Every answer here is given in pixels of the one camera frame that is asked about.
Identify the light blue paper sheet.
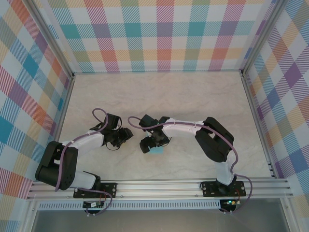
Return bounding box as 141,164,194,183
147,146,165,156

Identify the small black circuit board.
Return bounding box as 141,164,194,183
83,200,104,209
221,198,242,208

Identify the grey metal shelf panel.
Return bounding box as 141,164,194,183
31,209,289,232

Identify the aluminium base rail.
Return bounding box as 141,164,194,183
26,180,294,200

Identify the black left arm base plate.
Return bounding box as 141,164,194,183
73,182,118,199

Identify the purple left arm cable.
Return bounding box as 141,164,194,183
55,108,113,217

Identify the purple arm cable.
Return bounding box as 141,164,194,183
127,116,253,215
55,108,113,217

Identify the aluminium side rail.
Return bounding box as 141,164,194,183
49,72,76,145
240,70,279,179

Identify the perforated metal cable tray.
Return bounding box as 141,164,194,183
38,202,222,211

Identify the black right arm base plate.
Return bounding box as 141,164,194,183
200,180,246,198

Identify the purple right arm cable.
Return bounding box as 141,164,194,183
127,116,253,215

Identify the aluminium frame post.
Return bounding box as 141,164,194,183
30,0,75,79
20,199,39,232
281,197,300,232
240,0,284,76

